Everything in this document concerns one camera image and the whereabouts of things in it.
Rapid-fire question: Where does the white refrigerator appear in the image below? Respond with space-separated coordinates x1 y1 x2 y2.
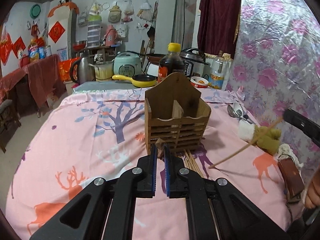
48 2 79 61

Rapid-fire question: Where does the soy sauce bottle yellow cap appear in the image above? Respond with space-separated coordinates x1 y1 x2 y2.
157 42 185 83

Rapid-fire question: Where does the silver pressure cooker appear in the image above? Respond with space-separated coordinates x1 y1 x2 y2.
180 48 209 77

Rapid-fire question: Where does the red white bowl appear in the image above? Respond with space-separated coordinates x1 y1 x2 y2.
190 76 209 88

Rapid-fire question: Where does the olive green plush towel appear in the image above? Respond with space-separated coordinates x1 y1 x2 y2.
238 120 281 155

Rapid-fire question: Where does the person right hand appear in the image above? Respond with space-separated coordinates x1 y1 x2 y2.
304 168 320 209

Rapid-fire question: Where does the steel electric kettle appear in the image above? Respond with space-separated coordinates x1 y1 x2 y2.
69 57 95 85

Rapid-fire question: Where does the dark red curtain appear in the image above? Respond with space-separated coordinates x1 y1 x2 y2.
197 0 241 57

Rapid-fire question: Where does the wooden chopstick holder box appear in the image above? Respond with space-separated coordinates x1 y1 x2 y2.
144 73 212 154

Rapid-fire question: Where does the wooden chopstick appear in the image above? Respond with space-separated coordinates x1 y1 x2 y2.
187 150 204 178
155 138 165 159
184 150 194 170
208 116 284 169

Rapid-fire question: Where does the mint green rice cooker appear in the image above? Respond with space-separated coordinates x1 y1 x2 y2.
113 51 142 77

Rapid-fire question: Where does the red cloth covered table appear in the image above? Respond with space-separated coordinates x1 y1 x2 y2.
1 54 66 111

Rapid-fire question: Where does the brown leather wallet case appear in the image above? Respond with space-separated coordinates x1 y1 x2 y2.
278 158 304 203

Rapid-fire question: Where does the floral plastic wall cover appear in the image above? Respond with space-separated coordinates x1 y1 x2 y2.
224 0 320 160

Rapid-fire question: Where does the clear cooking oil bottle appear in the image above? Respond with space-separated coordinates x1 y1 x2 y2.
209 50 232 89

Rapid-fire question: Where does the pink deer print tablecloth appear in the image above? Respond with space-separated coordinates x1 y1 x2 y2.
5 89 303 239

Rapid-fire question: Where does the yellow frying pan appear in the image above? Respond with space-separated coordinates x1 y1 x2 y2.
112 74 157 88

